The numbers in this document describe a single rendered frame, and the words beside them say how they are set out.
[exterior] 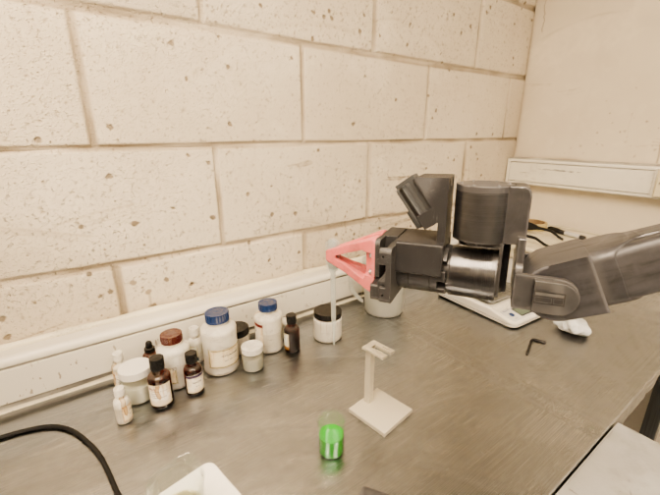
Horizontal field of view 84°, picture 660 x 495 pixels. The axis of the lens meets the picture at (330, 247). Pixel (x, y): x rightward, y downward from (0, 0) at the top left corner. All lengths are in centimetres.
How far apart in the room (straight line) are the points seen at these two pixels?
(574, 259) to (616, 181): 113
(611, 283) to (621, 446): 43
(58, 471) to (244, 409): 28
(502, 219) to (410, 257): 10
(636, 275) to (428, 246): 18
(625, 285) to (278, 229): 73
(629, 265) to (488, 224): 12
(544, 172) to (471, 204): 122
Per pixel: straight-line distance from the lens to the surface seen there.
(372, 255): 43
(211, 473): 53
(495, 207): 40
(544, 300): 40
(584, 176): 155
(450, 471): 66
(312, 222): 100
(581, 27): 167
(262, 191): 91
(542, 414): 81
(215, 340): 78
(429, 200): 41
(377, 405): 72
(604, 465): 76
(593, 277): 41
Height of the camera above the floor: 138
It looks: 17 degrees down
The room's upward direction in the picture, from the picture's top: straight up
